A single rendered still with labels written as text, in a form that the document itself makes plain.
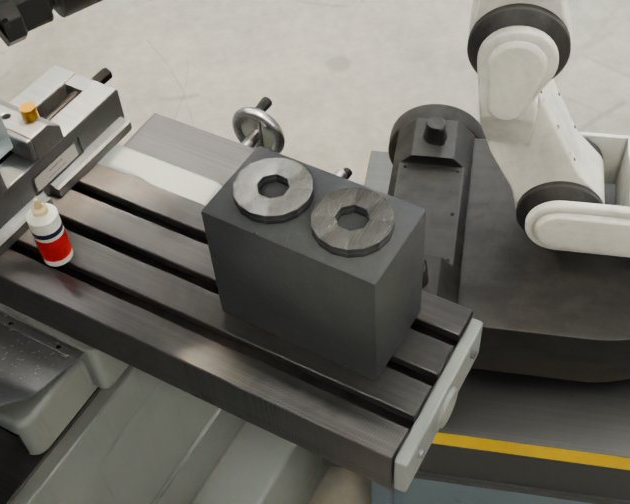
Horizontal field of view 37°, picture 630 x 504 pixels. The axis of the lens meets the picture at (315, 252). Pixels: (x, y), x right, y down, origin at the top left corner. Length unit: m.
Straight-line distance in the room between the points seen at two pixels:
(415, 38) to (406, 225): 2.09
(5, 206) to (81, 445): 0.36
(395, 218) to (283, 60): 2.02
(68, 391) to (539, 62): 0.78
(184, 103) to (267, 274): 1.87
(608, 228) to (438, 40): 1.59
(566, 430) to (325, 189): 0.81
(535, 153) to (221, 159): 0.54
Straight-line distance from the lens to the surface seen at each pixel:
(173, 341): 1.16
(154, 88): 2.96
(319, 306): 1.04
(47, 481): 1.37
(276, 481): 1.86
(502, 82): 1.36
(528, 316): 1.61
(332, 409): 1.09
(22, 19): 1.11
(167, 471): 1.71
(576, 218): 1.56
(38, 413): 1.29
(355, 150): 2.67
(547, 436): 1.69
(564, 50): 1.37
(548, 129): 1.49
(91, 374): 1.34
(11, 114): 1.34
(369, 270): 0.96
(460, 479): 1.82
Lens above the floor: 1.86
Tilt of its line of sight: 50 degrees down
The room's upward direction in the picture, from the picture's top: 5 degrees counter-clockwise
